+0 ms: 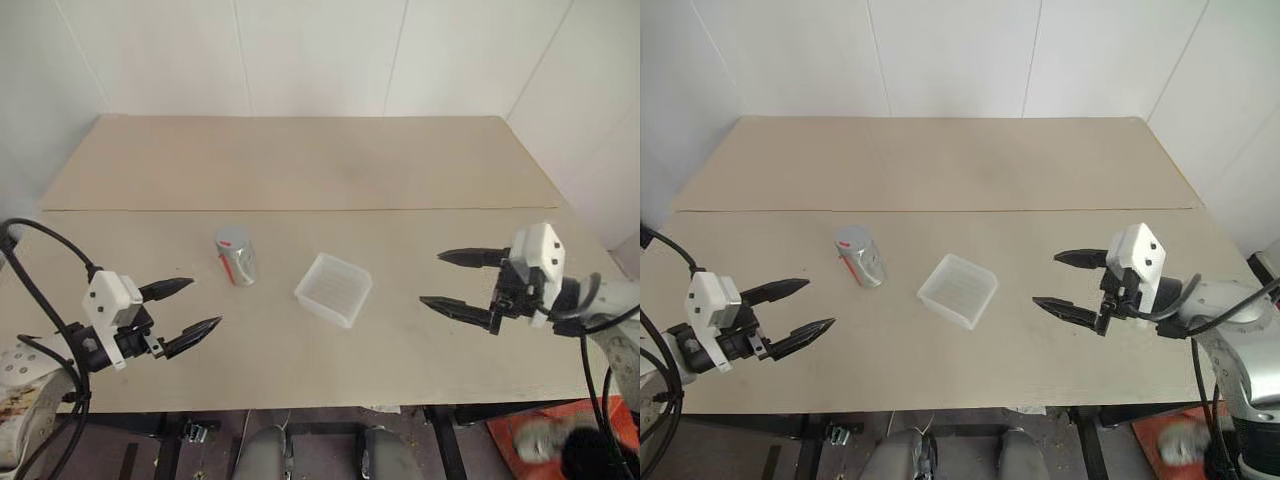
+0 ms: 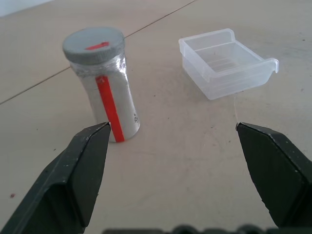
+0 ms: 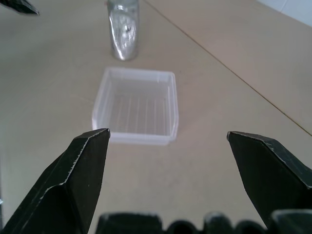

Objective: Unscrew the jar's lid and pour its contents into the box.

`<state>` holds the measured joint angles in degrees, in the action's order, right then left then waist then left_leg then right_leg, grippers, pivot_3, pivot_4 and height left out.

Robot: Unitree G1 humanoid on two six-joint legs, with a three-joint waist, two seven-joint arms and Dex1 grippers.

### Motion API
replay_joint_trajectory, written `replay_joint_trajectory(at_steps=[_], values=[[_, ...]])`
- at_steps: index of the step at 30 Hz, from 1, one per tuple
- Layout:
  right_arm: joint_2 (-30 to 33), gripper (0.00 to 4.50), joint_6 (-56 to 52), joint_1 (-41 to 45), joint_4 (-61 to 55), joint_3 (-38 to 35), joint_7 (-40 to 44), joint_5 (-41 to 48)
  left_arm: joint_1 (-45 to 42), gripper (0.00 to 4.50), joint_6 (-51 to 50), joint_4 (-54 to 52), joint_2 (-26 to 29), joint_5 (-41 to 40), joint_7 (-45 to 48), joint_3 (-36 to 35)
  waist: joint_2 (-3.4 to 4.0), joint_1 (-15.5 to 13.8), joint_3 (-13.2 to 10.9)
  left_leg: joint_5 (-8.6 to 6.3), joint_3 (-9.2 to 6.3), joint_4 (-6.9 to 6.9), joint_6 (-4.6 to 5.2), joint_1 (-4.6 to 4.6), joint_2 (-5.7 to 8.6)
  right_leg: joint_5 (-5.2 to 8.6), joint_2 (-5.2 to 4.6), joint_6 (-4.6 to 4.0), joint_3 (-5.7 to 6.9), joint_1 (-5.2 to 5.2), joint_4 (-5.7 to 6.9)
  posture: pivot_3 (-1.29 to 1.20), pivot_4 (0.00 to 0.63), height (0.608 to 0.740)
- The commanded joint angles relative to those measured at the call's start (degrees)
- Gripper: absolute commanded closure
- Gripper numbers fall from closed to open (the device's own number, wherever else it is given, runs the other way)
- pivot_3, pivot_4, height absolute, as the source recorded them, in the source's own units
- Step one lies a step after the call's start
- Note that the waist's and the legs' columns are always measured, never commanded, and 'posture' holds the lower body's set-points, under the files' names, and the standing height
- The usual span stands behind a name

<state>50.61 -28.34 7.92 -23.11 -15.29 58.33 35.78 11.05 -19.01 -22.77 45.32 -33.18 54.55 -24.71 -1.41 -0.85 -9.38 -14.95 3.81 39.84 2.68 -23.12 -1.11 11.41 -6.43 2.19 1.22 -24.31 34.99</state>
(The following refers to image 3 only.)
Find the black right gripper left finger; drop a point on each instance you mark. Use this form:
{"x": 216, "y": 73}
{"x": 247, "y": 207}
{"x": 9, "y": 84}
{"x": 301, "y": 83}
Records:
{"x": 68, "y": 185}

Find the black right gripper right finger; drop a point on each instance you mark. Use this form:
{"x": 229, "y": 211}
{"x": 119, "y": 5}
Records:
{"x": 273, "y": 175}

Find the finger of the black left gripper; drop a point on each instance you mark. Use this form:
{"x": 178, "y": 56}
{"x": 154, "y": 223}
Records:
{"x": 23, "y": 6}

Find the clear plastic bottle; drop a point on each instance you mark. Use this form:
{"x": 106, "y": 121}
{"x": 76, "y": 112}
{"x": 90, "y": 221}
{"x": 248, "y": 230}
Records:
{"x": 124, "y": 29}

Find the clear square plastic container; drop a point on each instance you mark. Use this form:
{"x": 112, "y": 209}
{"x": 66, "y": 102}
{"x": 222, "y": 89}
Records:
{"x": 136, "y": 104}

